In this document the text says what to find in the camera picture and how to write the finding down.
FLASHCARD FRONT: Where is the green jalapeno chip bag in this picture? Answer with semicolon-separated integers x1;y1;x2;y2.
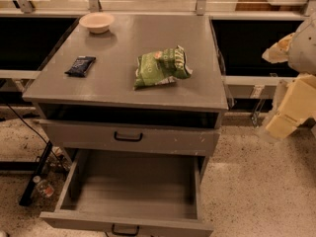
133;45;193;89

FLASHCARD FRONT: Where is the black upper drawer handle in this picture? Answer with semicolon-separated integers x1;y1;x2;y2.
114;131;143;142

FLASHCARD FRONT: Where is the black drawer handle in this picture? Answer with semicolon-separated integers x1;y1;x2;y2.
114;131;143;142
111;224;140;237

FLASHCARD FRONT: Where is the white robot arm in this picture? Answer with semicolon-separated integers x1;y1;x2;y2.
262;14;316;140

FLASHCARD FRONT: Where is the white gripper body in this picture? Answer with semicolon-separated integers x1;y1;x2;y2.
262;34;294;63

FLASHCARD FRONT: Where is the open lower grey drawer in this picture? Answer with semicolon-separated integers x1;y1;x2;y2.
40;150;212;237

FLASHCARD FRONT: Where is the grey metal rail frame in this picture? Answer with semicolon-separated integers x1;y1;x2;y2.
0;0;316;101

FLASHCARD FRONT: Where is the white paper bowl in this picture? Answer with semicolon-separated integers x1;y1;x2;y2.
79;12;115;34

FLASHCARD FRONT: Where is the black cable on floor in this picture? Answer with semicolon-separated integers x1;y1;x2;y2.
4;103;68;173

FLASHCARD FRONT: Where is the grey drawer cabinet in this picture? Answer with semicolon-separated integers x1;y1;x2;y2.
24;15;227;237

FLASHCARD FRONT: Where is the black bar on floor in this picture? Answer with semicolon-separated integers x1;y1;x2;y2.
19;141;52;206

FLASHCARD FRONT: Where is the dark blue snack packet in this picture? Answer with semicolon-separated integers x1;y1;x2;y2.
65;56;96;77

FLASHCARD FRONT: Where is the black lower drawer handle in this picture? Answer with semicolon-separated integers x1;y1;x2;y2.
111;224;140;237

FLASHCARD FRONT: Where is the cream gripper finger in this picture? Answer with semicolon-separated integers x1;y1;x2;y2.
266;74;316;139

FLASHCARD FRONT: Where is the closed upper grey drawer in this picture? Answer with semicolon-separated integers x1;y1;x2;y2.
39;119;219;156

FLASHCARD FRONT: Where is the plastic bottle on floor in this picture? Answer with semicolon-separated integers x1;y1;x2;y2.
33;176;54;198

